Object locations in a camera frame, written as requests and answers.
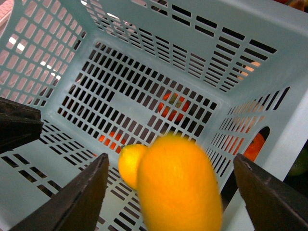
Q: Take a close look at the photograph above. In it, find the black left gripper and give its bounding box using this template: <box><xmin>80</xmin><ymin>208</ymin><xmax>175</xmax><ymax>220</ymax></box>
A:
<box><xmin>0</xmin><ymin>98</ymin><xmax>43</xmax><ymax>153</ymax></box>

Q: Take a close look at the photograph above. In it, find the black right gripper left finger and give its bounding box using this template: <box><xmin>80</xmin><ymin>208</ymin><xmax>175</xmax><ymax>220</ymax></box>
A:
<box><xmin>11</xmin><ymin>153</ymin><xmax>109</xmax><ymax>231</ymax></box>

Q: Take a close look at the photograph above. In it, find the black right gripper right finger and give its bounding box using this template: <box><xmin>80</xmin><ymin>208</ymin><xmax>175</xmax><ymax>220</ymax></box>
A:
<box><xmin>233</xmin><ymin>154</ymin><xmax>308</xmax><ymax>231</ymax></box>

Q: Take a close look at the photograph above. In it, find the yellow lemon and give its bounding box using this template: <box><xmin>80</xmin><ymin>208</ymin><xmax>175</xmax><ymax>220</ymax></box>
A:
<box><xmin>137</xmin><ymin>135</ymin><xmax>222</xmax><ymax>231</ymax></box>
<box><xmin>118</xmin><ymin>144</ymin><xmax>148</xmax><ymax>190</ymax></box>

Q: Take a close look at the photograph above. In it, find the light teal shopping basket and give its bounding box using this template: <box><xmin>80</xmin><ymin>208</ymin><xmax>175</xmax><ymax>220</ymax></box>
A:
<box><xmin>0</xmin><ymin>0</ymin><xmax>308</xmax><ymax>231</ymax></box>

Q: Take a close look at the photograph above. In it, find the round orange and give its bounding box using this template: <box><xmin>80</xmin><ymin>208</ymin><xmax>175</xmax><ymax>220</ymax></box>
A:
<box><xmin>244</xmin><ymin>133</ymin><xmax>265</xmax><ymax>161</ymax></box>

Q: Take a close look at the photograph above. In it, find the bumpy orange tangerine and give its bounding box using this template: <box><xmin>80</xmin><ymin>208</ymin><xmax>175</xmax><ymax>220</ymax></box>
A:
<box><xmin>98</xmin><ymin>131</ymin><xmax>126</xmax><ymax>154</ymax></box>

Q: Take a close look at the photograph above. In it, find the persimmon with green leaf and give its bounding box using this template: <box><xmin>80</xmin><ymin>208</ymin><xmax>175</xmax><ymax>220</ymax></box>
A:
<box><xmin>158</xmin><ymin>92</ymin><xmax>190</xmax><ymax>122</ymax></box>

